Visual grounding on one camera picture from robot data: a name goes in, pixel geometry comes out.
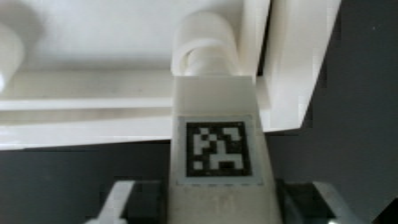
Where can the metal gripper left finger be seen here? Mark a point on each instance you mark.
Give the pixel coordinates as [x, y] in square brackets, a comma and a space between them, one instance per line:
[131, 205]

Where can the white square table top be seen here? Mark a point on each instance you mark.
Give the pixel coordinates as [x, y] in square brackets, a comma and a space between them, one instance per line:
[97, 49]

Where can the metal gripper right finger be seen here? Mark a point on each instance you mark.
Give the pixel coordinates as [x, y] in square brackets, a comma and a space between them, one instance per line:
[311, 204]

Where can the white U-shaped obstacle wall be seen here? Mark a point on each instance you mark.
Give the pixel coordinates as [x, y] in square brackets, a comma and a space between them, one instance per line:
[293, 47]

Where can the white table leg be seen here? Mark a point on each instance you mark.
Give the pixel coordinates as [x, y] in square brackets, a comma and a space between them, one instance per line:
[220, 180]
[10, 54]

